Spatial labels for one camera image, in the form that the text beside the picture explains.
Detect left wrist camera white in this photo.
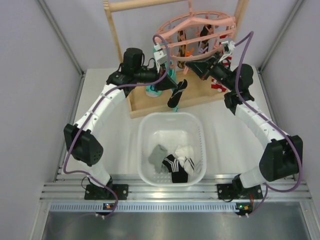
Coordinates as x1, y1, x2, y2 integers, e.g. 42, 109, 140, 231
153, 43, 168, 73

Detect aluminium mounting rail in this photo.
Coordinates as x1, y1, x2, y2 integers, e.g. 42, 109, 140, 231
40, 174, 312, 202

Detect white plastic laundry basket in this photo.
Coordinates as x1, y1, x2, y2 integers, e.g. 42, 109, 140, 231
136, 112, 207, 187

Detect pink round clip hanger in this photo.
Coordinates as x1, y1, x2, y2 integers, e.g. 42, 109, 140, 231
156, 0, 237, 69

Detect wooden drying rack frame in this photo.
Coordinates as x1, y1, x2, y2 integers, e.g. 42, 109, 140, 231
103, 0, 249, 118

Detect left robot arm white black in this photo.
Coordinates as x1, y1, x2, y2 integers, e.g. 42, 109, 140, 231
63, 44, 170, 199

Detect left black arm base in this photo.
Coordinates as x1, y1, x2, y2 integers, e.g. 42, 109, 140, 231
84, 184, 129, 201

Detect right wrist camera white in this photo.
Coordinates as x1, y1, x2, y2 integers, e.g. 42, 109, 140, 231
220, 40, 236, 61

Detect perforated grey cable duct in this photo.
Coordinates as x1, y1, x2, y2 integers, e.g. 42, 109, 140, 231
49, 201, 253, 213

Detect green sock right hanging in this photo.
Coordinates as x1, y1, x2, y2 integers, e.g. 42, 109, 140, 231
167, 60, 179, 112

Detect green sock left hanging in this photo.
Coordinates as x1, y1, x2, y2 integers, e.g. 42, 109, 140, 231
145, 43, 163, 98

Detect white sock in basket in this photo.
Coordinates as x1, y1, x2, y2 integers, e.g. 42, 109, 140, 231
175, 145, 202, 176

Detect black striped sock in basket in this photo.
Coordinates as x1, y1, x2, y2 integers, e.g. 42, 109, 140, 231
162, 154, 189, 184

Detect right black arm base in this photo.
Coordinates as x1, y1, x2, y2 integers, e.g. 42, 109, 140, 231
216, 183, 263, 202

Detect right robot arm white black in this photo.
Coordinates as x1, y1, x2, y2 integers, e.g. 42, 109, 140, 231
186, 53, 303, 199

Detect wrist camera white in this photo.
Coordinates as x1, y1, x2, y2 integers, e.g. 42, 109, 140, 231
153, 43, 168, 73
220, 40, 236, 61

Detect grey sock in basket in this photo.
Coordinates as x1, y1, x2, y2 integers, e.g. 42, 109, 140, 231
148, 144, 169, 174

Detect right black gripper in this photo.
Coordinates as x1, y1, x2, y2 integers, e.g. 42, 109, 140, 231
186, 52, 236, 92

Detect black sock white stripes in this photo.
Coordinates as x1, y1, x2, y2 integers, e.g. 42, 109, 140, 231
167, 79, 188, 108

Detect green sock hanging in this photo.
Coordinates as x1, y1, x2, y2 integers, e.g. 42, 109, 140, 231
145, 43, 163, 98
167, 60, 179, 112

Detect red white striped sock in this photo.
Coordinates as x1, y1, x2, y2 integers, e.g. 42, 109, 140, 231
211, 35, 232, 93

